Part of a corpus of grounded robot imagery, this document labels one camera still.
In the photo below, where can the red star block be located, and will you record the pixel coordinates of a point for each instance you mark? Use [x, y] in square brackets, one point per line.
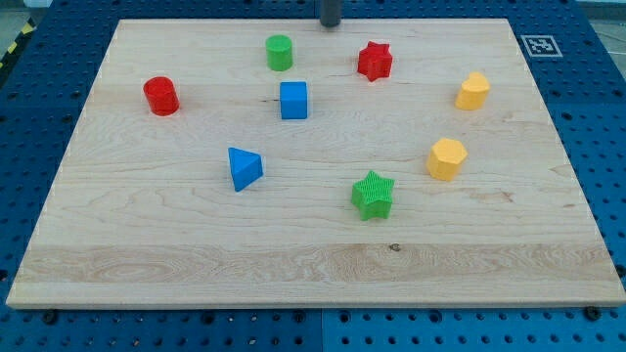
[375, 61]

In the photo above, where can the red cylinder block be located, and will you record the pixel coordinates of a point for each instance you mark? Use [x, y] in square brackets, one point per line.
[161, 95]

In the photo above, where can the white fiducial marker tag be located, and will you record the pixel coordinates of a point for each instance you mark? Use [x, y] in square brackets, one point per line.
[541, 46]

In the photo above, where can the yellow heart block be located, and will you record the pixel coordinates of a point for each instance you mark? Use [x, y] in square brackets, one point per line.
[473, 92]

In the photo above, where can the green star block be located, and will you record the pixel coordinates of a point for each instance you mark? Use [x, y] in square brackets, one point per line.
[373, 196]

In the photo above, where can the green cylinder block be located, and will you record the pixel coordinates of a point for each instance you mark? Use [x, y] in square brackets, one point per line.
[279, 52]

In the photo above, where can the light wooden board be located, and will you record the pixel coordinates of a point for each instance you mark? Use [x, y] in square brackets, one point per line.
[143, 213]

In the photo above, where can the yellow hexagon block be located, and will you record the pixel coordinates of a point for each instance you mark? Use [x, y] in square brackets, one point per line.
[445, 159]

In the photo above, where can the yellow black hazard tape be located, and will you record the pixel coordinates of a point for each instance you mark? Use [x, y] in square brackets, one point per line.
[16, 48]

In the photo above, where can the blue cube block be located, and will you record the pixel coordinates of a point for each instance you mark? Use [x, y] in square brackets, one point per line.
[293, 100]

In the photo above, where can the blue triangle block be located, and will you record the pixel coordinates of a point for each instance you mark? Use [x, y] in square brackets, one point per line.
[245, 167]

